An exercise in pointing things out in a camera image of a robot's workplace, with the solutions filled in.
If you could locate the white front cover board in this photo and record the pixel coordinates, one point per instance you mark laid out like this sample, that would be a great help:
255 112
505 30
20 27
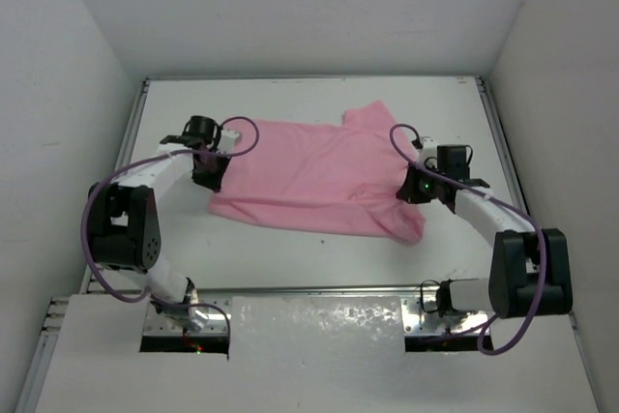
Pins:
304 355

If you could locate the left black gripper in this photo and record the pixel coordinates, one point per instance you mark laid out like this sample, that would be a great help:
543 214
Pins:
210 175

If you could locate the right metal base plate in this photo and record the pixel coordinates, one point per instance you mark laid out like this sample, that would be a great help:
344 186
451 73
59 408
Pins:
420 317

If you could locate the pink t-shirt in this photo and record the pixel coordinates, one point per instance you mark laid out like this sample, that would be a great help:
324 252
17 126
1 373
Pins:
336 179

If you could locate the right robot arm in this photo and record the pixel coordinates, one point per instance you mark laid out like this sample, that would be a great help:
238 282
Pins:
529 266

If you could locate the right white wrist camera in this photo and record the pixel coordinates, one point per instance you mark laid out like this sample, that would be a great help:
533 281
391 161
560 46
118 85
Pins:
426 147

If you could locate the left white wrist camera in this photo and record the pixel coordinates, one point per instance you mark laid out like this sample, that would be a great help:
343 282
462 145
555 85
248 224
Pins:
225 141

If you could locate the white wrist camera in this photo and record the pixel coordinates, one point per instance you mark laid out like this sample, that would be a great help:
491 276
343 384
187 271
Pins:
225 141
426 147

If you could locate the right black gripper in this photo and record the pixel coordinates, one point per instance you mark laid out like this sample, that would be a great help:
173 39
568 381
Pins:
408 191

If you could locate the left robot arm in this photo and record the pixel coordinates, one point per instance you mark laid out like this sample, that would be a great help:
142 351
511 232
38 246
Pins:
123 229

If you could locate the metal base plate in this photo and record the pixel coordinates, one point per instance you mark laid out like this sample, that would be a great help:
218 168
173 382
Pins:
193 317
420 317

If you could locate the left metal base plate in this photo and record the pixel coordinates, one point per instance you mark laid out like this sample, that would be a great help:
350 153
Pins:
193 317

